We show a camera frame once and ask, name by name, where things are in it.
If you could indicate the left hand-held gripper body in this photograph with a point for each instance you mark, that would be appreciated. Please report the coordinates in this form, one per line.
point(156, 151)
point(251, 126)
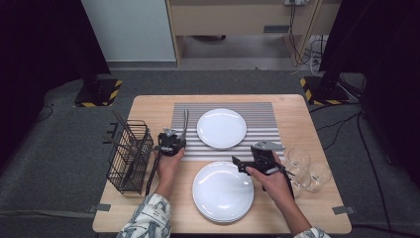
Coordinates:
point(169, 143)

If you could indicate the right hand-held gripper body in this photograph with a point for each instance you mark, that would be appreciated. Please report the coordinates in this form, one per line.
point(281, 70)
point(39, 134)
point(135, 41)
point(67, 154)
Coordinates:
point(265, 158)

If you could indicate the clear drinking glass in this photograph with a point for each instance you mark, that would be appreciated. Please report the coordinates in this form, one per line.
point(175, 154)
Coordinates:
point(297, 191)
point(318, 177)
point(300, 157)

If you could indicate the white plate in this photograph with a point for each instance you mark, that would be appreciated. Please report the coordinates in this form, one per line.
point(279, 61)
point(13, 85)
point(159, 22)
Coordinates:
point(223, 193)
point(224, 220)
point(221, 129)

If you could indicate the person's left hand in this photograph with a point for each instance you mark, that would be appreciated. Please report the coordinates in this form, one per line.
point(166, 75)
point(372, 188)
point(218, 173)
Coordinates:
point(168, 168)

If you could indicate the person's right hand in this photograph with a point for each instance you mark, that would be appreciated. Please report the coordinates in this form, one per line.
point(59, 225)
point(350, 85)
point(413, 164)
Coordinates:
point(275, 185)

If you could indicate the grey striped placemat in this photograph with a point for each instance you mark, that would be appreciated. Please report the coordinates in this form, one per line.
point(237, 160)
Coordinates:
point(264, 115)

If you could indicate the black striped stand base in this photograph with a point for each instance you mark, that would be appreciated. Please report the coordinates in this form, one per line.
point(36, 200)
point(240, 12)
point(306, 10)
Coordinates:
point(99, 94)
point(325, 94)

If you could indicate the grey tape piece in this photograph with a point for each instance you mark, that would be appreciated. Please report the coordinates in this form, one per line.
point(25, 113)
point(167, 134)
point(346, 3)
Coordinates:
point(100, 208)
point(343, 210)

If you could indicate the white panel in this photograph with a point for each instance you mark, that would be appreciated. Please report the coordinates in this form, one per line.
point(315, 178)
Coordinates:
point(132, 29)

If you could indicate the wooden desk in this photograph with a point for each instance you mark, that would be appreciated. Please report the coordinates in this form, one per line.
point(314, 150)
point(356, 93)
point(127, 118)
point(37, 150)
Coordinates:
point(224, 20)

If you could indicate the dark curtain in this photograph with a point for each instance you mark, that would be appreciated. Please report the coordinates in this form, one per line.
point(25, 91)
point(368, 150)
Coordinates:
point(389, 49)
point(39, 49)

